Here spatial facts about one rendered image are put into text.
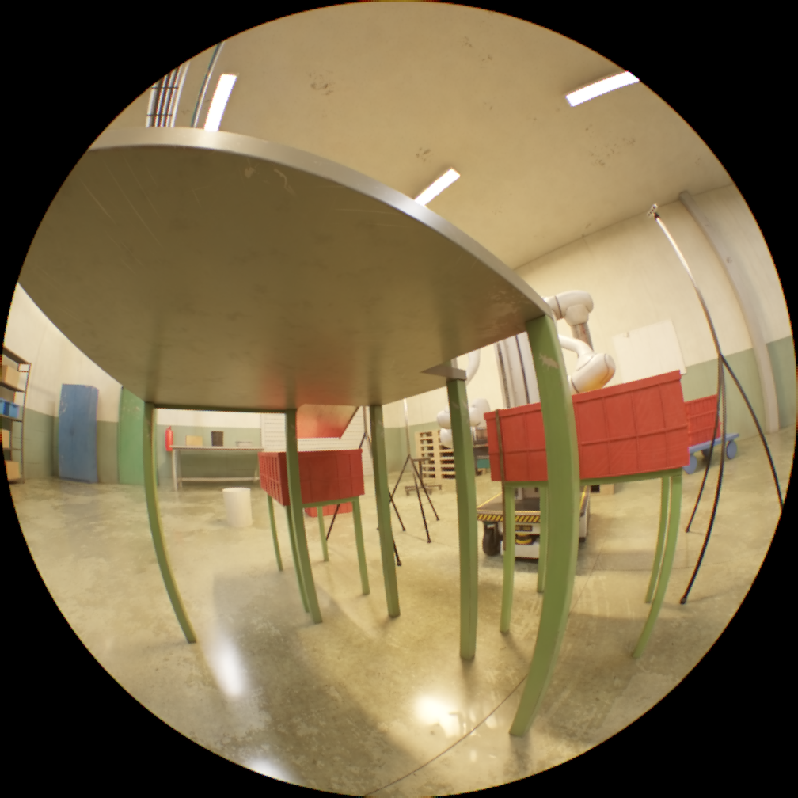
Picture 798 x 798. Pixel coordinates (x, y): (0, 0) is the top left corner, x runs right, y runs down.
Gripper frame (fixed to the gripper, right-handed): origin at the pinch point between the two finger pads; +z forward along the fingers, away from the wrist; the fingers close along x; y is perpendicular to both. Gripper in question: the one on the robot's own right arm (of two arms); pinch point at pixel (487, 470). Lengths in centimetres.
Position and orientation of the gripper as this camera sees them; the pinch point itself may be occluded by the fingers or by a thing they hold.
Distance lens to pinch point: 138.5
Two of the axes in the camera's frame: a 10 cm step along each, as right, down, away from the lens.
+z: 0.8, 9.8, -1.8
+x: -7.2, 1.8, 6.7
